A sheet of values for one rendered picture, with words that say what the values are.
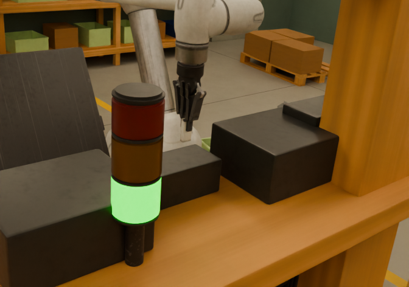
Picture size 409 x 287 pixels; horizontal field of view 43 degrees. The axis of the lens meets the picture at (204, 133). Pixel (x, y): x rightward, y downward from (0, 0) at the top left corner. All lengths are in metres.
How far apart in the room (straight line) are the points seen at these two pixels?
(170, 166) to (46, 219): 0.21
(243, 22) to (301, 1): 8.26
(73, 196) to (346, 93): 0.40
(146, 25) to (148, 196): 1.40
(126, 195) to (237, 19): 0.99
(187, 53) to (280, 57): 5.48
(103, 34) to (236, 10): 5.39
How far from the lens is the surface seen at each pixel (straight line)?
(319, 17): 9.47
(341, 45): 0.74
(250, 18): 1.48
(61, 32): 6.54
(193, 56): 1.39
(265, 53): 7.06
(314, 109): 0.81
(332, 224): 0.69
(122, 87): 0.50
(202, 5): 1.36
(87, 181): 0.58
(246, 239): 0.63
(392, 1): 0.70
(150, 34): 1.88
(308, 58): 6.66
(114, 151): 0.50
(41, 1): 6.34
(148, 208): 0.52
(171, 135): 1.84
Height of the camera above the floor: 1.89
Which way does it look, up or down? 23 degrees down
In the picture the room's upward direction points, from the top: 5 degrees clockwise
